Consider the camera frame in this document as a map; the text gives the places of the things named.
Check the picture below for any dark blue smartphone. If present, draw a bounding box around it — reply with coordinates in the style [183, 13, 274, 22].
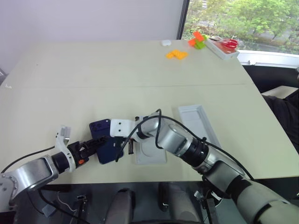
[89, 118, 125, 166]

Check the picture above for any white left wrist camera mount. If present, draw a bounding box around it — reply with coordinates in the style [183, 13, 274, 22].
[54, 126, 81, 173]

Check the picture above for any dark window frame post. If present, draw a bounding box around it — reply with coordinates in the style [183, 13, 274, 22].
[176, 0, 191, 41]

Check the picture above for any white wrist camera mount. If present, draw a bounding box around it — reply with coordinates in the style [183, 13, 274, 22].
[109, 119, 142, 139]
[54, 126, 81, 173]

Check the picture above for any white phone box base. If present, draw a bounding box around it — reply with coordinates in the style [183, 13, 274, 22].
[135, 139, 167, 165]

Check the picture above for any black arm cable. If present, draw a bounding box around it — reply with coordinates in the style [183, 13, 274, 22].
[0, 145, 57, 175]
[115, 108, 256, 183]

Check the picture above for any white flat box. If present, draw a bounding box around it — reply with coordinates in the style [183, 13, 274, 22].
[205, 36, 241, 61]

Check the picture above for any green toy brick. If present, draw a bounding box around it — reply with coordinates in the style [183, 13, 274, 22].
[194, 35, 208, 50]

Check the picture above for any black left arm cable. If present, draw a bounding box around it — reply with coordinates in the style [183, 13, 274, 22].
[0, 145, 57, 175]

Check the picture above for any yellow toy brick plate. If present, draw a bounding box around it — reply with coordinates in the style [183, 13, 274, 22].
[165, 49, 189, 61]

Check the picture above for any beige side table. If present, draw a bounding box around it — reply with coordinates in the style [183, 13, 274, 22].
[261, 85, 299, 100]

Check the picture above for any white window sill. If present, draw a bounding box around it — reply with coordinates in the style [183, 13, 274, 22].
[236, 49, 299, 69]

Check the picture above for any black floor cable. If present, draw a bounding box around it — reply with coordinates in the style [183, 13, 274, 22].
[27, 188, 95, 224]

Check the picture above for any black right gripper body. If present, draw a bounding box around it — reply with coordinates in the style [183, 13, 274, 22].
[113, 136, 135, 148]

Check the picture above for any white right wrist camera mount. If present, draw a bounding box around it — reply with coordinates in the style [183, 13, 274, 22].
[109, 119, 142, 139]

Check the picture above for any small grey block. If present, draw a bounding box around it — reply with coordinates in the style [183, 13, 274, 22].
[43, 204, 57, 217]

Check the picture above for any white phone box lid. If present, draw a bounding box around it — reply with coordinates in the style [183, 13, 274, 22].
[178, 104, 222, 150]

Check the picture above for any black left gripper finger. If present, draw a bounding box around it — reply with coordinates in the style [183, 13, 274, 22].
[89, 142, 105, 156]

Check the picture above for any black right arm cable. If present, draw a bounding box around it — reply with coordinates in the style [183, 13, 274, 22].
[115, 108, 256, 183]

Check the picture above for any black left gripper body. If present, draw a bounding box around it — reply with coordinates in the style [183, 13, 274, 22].
[67, 140, 98, 168]

